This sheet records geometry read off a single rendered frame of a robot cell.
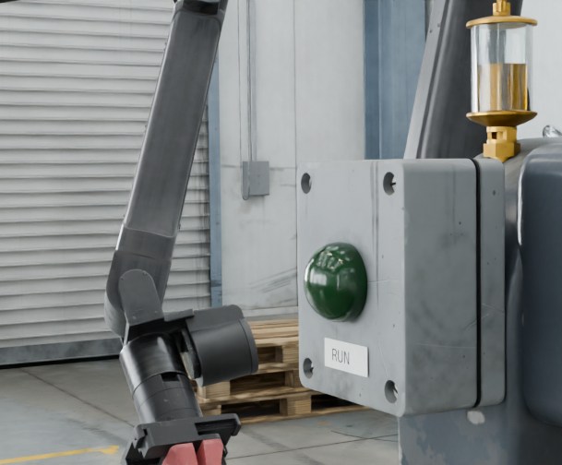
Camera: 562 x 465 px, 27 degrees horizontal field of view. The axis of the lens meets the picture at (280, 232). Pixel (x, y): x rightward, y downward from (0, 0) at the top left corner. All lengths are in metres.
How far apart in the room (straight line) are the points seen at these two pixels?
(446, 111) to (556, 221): 0.36
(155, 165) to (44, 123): 7.01
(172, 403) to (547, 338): 0.69
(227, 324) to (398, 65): 7.95
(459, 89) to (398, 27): 8.30
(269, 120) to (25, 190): 2.00
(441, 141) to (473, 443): 0.34
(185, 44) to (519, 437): 0.89
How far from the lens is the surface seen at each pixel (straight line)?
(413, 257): 0.40
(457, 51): 0.79
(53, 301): 8.25
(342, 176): 0.43
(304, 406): 6.30
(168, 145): 1.21
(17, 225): 8.14
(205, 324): 1.14
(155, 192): 1.18
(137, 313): 1.11
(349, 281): 0.41
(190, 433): 1.06
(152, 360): 1.11
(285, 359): 6.19
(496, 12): 0.49
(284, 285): 9.04
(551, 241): 0.42
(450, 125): 0.77
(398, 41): 9.06
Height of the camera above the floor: 1.33
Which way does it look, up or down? 3 degrees down
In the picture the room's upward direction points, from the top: 1 degrees counter-clockwise
